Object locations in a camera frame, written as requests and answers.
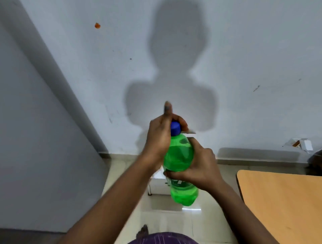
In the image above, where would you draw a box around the person's left hand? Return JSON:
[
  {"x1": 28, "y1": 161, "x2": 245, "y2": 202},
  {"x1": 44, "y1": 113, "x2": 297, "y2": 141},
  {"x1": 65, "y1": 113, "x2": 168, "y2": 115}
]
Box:
[{"x1": 142, "y1": 101, "x2": 190, "y2": 165}]

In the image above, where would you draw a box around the dark brown object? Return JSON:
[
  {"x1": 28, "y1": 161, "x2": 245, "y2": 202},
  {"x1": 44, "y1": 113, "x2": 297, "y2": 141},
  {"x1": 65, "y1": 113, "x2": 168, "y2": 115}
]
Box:
[{"x1": 309, "y1": 149, "x2": 322, "y2": 174}]

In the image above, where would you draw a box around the purple striped garment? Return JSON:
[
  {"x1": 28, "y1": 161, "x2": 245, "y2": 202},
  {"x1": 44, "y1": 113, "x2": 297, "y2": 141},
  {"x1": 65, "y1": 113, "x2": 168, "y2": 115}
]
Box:
[{"x1": 127, "y1": 232, "x2": 200, "y2": 244}]

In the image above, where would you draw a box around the person's right forearm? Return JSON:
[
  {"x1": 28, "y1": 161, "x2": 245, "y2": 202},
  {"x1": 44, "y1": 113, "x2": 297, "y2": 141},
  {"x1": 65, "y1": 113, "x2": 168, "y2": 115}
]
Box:
[{"x1": 206, "y1": 180, "x2": 281, "y2": 244}]

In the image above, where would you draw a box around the light wooden table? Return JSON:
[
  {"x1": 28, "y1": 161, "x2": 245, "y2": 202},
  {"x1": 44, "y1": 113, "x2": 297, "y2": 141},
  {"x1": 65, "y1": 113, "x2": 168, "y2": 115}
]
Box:
[{"x1": 236, "y1": 170, "x2": 322, "y2": 244}]

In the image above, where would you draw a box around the blue bottle cap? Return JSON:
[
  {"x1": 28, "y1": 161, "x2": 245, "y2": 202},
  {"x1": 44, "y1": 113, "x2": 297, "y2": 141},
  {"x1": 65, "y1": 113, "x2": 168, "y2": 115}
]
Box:
[{"x1": 170, "y1": 121, "x2": 182, "y2": 137}]

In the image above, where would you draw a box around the person's right hand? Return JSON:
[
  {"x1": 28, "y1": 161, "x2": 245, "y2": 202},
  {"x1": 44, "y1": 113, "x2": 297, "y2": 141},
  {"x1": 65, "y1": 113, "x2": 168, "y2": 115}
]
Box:
[{"x1": 163, "y1": 137, "x2": 224, "y2": 193}]

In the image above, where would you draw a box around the person's left forearm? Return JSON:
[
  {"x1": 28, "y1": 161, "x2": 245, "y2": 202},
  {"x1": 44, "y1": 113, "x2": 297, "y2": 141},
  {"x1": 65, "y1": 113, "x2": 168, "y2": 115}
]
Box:
[{"x1": 57, "y1": 152, "x2": 161, "y2": 244}]

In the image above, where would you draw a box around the person's bare foot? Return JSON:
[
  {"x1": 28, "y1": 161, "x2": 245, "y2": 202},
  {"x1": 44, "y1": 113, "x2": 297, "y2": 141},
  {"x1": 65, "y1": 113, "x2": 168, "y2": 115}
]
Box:
[{"x1": 136, "y1": 224, "x2": 149, "y2": 240}]

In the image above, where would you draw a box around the white low stool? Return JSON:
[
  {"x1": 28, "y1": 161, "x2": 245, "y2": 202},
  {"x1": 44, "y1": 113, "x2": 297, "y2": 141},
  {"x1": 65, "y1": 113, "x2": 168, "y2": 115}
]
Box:
[{"x1": 147, "y1": 168, "x2": 185, "y2": 197}]

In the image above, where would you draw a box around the torn white wall fitting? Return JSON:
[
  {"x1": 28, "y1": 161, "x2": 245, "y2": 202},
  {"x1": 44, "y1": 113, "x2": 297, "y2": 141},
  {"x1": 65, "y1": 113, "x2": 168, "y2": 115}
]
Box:
[{"x1": 285, "y1": 138, "x2": 314, "y2": 154}]

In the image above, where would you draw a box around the green plastic bottle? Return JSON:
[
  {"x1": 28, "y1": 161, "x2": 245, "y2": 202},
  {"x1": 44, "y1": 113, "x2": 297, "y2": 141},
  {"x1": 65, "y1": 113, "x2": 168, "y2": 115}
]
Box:
[{"x1": 162, "y1": 133, "x2": 199, "y2": 207}]

